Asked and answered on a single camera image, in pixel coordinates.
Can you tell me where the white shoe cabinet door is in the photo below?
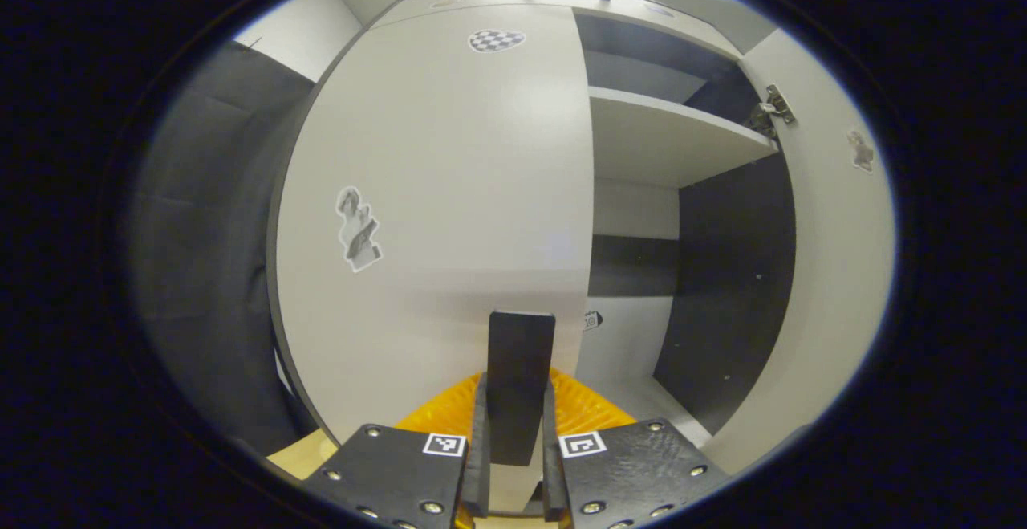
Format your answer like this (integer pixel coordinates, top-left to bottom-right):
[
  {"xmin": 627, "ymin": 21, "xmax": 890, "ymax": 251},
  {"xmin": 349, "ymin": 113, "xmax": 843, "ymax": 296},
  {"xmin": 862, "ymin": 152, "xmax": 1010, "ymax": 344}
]
[{"xmin": 702, "ymin": 27, "xmax": 897, "ymax": 478}]

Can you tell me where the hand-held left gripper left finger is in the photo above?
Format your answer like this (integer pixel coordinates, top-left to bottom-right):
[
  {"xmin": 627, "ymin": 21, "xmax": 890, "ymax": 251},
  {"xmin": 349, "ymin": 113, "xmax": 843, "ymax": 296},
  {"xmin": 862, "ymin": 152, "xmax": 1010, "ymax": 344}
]
[{"xmin": 301, "ymin": 372, "xmax": 492, "ymax": 529}]

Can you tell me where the white double-door shoe cabinet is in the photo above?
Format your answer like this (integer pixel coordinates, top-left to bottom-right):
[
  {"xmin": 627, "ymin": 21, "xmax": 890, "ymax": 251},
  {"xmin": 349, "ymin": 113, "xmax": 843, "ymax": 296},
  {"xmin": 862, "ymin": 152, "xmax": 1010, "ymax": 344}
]
[{"xmin": 269, "ymin": 0, "xmax": 799, "ymax": 450}]

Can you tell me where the checkered sticker white cabinet door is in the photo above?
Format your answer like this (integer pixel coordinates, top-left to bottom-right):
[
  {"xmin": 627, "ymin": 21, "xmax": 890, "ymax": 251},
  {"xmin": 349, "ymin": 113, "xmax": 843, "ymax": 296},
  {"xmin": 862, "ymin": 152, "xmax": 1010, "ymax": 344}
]
[{"xmin": 269, "ymin": 3, "xmax": 595, "ymax": 514}]

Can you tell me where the metal door hinge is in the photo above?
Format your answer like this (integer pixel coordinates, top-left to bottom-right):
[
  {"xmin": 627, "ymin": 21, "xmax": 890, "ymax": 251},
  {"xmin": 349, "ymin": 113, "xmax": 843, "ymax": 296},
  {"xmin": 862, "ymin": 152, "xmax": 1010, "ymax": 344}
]
[{"xmin": 749, "ymin": 83, "xmax": 798, "ymax": 139}]

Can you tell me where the white cabinet drawer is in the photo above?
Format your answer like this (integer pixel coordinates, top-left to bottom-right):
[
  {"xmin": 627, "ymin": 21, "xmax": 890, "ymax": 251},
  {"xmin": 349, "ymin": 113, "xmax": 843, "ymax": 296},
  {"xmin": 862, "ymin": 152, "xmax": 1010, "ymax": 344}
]
[{"xmin": 369, "ymin": 0, "xmax": 743, "ymax": 60}]

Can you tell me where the black backdrop cloth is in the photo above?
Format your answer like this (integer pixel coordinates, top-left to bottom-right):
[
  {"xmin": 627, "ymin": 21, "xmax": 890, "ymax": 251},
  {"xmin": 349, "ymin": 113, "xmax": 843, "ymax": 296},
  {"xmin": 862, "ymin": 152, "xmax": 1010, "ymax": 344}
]
[{"xmin": 128, "ymin": 39, "xmax": 338, "ymax": 458}]

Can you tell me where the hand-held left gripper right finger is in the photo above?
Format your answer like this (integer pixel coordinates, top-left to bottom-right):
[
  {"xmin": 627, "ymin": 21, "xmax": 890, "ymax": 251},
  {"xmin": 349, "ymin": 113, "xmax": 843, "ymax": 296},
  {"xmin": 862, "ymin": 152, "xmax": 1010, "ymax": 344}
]
[{"xmin": 542, "ymin": 368, "xmax": 731, "ymax": 529}]

